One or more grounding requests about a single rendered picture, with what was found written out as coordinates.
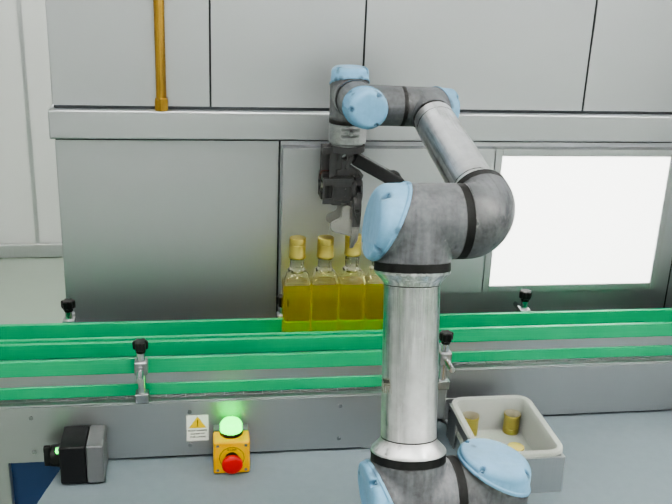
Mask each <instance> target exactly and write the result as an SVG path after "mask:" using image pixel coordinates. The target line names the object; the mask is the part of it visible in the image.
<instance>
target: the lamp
mask: <svg viewBox="0 0 672 504"><path fill-rule="evenodd" d="M242 433H243V428H242V422H241V420H240V419H239V418H237V417H233V416H230V417H226V418H224V419H223V420H222V421H221V422H220V435H221V436H222V437H224V438H228V439H233V438H237V437H239V436H241V435H242Z"/></svg>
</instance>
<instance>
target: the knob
mask: <svg viewBox="0 0 672 504"><path fill-rule="evenodd" d="M59 445H60V443H59V444H53V445H51V446H50V445H45V446H44V447H43V452H44V464H45V466H55V467H60V461H59V455H58V454H56V453H55V449H56V448H58V447H59Z"/></svg>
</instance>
